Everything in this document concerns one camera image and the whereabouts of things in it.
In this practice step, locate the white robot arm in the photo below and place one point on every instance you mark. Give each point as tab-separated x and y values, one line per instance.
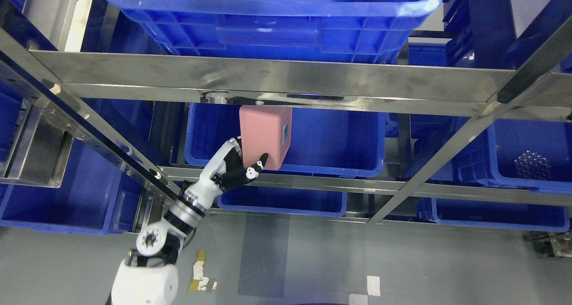
149	275

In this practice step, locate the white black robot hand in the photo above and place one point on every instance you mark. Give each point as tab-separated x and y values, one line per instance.
227	166

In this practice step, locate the blue bin right shelf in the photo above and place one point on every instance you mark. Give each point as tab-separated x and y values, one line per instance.
522	154

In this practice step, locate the stainless steel shelf rack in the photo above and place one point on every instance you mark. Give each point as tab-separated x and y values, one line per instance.
57	82

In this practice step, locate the blue bin left shelf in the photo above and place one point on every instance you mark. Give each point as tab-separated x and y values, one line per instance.
95	198

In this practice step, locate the blue bin lower right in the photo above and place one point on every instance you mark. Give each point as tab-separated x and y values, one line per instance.
496	215

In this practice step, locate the large blue bin top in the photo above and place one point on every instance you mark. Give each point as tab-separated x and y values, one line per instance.
347	31

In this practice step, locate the blue bin lower middle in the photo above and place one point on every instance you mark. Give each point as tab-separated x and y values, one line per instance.
285	201

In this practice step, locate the pink plastic storage box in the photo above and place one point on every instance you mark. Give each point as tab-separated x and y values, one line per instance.
265	129

